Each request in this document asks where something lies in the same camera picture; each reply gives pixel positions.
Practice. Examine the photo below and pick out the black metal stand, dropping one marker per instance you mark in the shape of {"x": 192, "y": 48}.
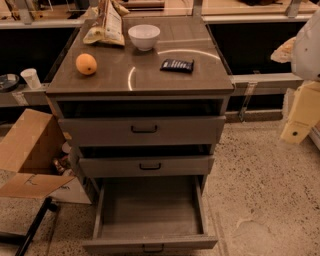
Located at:
{"x": 23, "y": 241}

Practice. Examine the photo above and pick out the grey middle drawer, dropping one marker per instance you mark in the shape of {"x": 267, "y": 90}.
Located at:
{"x": 146, "y": 166}

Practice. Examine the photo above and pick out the chip bag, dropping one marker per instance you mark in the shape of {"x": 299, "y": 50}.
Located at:
{"x": 108, "y": 26}

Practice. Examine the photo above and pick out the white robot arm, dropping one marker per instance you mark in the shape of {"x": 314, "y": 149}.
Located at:
{"x": 303, "y": 52}

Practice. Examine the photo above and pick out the white bowl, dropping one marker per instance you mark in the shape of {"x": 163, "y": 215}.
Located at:
{"x": 144, "y": 37}

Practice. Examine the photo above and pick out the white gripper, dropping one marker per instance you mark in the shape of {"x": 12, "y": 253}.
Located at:
{"x": 307, "y": 55}

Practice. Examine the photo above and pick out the open cardboard box left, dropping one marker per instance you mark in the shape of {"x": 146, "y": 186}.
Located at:
{"x": 28, "y": 151}

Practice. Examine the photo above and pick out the grey drawer cabinet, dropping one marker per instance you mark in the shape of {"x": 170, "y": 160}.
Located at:
{"x": 129, "y": 83}

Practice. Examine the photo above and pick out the grey drawer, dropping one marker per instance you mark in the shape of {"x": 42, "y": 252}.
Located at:
{"x": 150, "y": 215}
{"x": 138, "y": 131}
{"x": 146, "y": 166}

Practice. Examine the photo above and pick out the grey bottom drawer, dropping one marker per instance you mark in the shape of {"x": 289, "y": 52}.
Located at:
{"x": 150, "y": 215}

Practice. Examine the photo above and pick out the grey top drawer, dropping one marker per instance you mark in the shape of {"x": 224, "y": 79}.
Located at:
{"x": 138, "y": 131}

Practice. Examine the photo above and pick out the dark snack packet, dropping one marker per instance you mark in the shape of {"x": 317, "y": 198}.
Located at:
{"x": 173, "y": 65}

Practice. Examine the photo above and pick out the white paper cup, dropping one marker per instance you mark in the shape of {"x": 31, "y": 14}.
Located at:
{"x": 31, "y": 78}

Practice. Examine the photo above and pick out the orange fruit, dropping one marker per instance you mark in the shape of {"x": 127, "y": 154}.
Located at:
{"x": 86, "y": 64}

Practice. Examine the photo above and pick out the dark round lid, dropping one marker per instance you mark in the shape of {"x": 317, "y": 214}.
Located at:
{"x": 8, "y": 82}

